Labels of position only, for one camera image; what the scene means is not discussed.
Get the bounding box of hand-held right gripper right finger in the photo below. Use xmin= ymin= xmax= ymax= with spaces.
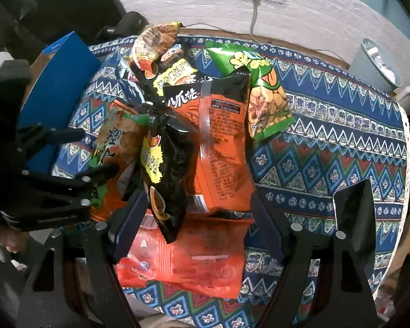
xmin=250 ymin=191 xmax=378 ymax=328

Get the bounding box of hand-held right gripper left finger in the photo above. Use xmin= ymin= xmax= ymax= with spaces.
xmin=17 ymin=189 xmax=148 ymax=328

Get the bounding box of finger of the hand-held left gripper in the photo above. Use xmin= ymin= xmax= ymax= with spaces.
xmin=21 ymin=163 xmax=121 ymax=210
xmin=18 ymin=124 xmax=86 ymax=151

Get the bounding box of blue cardboard box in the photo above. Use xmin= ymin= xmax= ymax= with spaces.
xmin=16 ymin=31 xmax=102 ymax=179

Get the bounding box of orange green snack packet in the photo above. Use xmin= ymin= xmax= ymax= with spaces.
xmin=88 ymin=100 xmax=149 ymax=223

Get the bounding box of black yellow-label snack packet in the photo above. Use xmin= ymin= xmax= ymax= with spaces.
xmin=150 ymin=45 xmax=199 ymax=110
xmin=139 ymin=104 xmax=199 ymax=244

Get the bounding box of red snack packet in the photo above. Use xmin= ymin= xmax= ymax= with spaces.
xmin=117 ymin=211 xmax=254 ymax=300

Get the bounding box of person's left hand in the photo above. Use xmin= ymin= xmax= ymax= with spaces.
xmin=0 ymin=231 xmax=27 ymax=253

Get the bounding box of blue patterned tablecloth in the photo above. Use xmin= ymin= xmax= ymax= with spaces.
xmin=51 ymin=33 xmax=410 ymax=328

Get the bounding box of blue white snack packet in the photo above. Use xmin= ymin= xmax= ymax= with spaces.
xmin=117 ymin=54 xmax=146 ymax=105

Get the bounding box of orange black-top snack packet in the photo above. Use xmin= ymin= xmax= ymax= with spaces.
xmin=162 ymin=74 xmax=257 ymax=214

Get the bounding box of black monitor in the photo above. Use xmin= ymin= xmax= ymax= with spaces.
xmin=0 ymin=0 xmax=124 ymax=60

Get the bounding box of green peanut packet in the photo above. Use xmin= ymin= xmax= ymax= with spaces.
xmin=204 ymin=39 xmax=296 ymax=143

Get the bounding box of orange striped snack packet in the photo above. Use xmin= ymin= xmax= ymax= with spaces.
xmin=129 ymin=21 xmax=186 ymax=80

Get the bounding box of white plastic container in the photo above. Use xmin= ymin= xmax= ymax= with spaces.
xmin=394 ymin=86 xmax=410 ymax=114

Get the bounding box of light blue trash bin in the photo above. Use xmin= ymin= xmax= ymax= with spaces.
xmin=348 ymin=37 xmax=403 ymax=93

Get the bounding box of thin black floor cable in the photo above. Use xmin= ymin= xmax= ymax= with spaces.
xmin=183 ymin=23 xmax=350 ymax=66

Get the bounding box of white plug with cable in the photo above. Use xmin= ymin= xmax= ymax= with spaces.
xmin=248 ymin=0 xmax=261 ymax=40

